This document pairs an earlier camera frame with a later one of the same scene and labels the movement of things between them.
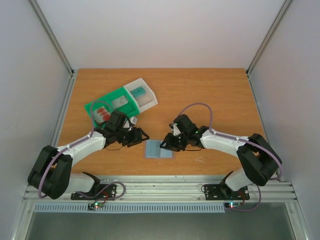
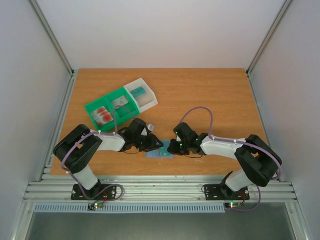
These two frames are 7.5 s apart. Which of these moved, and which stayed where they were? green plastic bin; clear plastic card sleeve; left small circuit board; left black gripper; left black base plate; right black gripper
Moved: right black gripper; left black gripper
Stayed: left small circuit board; clear plastic card sleeve; left black base plate; green plastic bin
